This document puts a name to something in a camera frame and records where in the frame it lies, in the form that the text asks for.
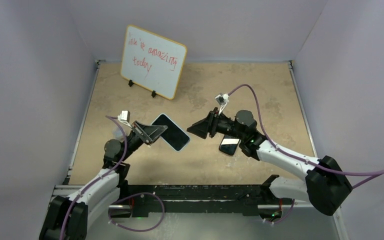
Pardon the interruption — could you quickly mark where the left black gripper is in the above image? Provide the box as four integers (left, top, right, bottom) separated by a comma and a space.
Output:
120, 120, 168, 162

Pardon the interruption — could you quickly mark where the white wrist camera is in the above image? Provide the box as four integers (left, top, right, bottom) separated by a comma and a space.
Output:
117, 110, 131, 126
214, 93, 229, 115

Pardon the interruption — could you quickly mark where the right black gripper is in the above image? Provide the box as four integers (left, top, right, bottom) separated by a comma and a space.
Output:
187, 107, 245, 140

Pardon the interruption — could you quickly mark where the purple cable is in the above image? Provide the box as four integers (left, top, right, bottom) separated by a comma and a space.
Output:
227, 84, 384, 226
57, 115, 166, 240

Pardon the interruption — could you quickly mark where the black phone in black case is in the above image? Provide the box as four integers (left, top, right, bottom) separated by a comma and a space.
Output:
218, 135, 241, 156

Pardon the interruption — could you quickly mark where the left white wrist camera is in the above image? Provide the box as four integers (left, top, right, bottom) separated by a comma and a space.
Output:
117, 110, 131, 126

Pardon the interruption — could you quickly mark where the white board with orange frame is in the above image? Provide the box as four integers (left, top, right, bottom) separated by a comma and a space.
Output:
120, 24, 188, 100

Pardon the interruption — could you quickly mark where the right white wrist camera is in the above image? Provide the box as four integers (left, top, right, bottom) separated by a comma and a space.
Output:
214, 93, 229, 115

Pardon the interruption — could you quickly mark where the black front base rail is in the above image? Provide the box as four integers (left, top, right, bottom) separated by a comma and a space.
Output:
109, 184, 282, 218

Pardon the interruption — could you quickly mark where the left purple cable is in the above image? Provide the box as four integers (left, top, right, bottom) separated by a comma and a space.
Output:
57, 115, 166, 240

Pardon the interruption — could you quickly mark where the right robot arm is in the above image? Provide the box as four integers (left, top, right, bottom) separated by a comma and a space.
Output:
186, 108, 353, 216

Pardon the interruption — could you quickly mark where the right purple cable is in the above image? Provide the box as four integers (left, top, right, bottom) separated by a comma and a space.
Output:
227, 84, 384, 226

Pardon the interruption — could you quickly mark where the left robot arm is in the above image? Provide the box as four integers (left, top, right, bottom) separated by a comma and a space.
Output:
39, 121, 168, 240

